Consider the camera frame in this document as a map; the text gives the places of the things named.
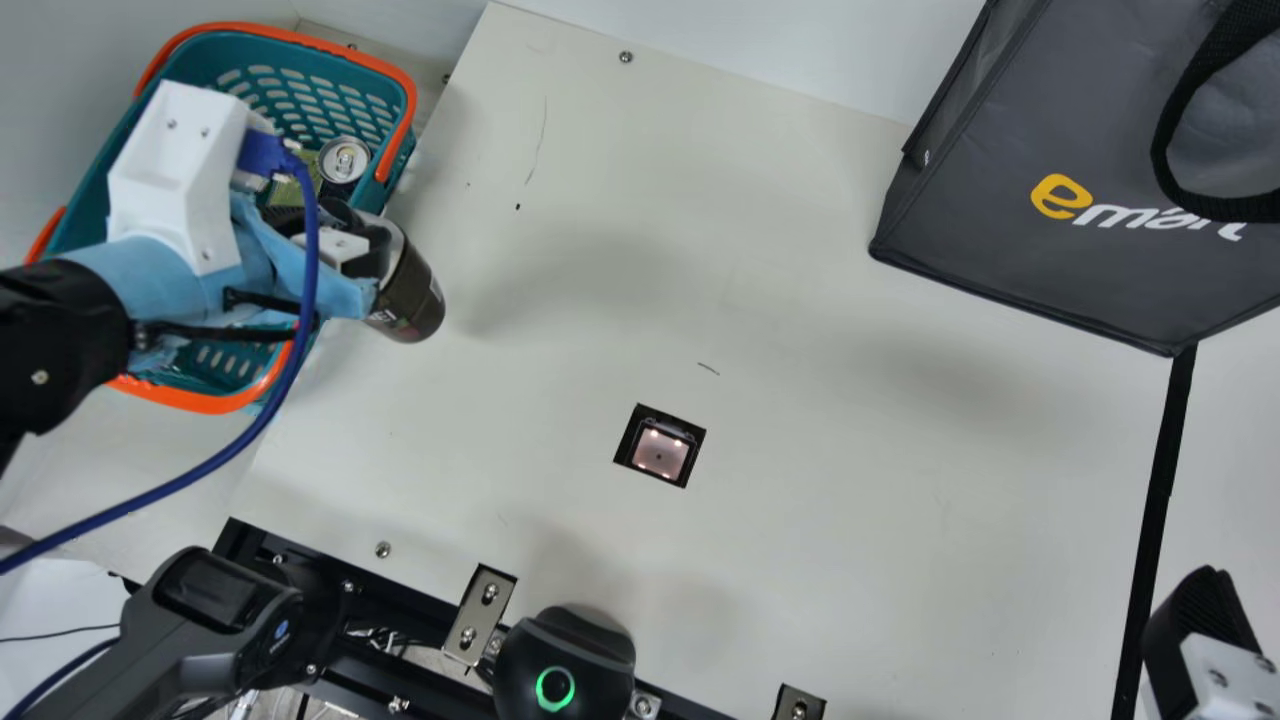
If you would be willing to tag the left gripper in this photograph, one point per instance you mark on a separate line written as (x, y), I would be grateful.
(200, 295)

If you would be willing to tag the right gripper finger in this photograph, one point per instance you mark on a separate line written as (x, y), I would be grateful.
(1200, 640)

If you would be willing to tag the dark coffee bottle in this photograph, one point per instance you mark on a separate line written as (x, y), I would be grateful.
(415, 300)

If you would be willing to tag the can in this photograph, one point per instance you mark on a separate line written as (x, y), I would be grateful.
(345, 160)

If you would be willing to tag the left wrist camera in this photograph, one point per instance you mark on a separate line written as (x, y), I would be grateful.
(170, 170)

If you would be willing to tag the small square scanner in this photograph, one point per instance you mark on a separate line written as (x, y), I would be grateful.
(660, 446)

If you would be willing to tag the black strip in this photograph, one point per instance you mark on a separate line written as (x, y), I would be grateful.
(1150, 520)

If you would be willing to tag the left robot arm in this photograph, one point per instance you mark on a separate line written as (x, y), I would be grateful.
(60, 340)

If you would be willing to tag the teal shopping basket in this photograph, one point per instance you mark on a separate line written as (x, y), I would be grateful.
(300, 90)

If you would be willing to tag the black device with green light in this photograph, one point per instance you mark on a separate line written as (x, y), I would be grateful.
(560, 660)

